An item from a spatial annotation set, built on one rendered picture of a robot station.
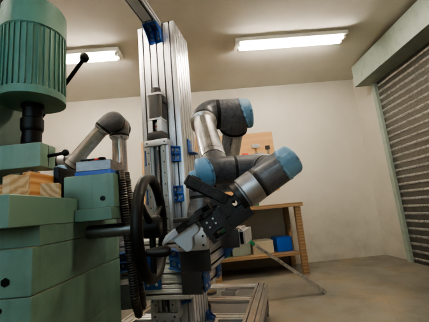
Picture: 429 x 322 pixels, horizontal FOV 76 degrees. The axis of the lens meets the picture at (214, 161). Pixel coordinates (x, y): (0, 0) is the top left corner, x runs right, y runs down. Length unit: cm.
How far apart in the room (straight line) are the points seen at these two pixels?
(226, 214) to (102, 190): 34
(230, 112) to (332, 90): 393
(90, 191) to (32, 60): 41
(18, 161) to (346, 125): 439
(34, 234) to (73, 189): 18
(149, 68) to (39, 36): 95
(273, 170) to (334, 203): 385
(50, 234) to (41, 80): 45
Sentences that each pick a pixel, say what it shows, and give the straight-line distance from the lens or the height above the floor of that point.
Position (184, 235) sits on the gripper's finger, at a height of 79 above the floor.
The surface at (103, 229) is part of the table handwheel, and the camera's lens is 81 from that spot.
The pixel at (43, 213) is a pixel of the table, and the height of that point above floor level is 86.
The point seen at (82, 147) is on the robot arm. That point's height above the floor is 124.
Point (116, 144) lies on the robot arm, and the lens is 173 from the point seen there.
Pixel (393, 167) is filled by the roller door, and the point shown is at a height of 118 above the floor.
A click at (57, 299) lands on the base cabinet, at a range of 74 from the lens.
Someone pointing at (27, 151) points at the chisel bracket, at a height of 104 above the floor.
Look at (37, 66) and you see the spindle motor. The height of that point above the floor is 128.
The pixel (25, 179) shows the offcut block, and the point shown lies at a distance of 67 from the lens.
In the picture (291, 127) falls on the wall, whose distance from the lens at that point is 443.
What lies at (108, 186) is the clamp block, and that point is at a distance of 77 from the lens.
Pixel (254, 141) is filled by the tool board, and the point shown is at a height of 181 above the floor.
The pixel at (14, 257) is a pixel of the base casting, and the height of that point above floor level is 78.
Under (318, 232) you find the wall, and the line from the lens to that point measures 436.
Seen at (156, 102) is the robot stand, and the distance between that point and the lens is 162.
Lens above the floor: 84
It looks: 10 degrees up
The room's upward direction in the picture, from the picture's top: 5 degrees counter-clockwise
